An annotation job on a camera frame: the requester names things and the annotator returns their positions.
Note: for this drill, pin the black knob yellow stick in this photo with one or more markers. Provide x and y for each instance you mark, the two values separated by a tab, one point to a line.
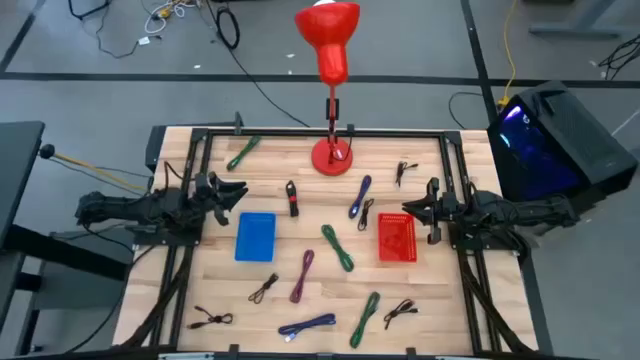
46	151

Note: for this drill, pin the black computer tower blue glow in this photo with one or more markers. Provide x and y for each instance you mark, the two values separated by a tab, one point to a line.
575	135

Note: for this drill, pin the grey desk foot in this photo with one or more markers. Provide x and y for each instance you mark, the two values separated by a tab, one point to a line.
575	30

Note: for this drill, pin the black desk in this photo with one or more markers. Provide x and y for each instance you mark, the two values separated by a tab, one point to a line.
15	165

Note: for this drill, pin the black aluminium table frame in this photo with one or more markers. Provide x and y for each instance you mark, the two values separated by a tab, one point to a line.
325	133

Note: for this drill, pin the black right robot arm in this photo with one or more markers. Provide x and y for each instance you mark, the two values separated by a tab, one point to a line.
520	210

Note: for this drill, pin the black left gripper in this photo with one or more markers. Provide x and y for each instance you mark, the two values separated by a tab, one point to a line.
205	195

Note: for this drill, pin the red plastic basket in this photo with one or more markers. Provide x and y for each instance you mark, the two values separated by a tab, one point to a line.
397	237

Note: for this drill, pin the blue plastic basket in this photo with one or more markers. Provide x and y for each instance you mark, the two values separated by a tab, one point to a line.
255	237

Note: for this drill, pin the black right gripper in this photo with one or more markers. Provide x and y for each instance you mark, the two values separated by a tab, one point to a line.
446	207

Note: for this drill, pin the red desk lamp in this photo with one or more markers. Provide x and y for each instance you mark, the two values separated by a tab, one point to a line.
327	50

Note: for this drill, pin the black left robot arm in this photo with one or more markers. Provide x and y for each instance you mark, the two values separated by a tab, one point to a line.
125	205

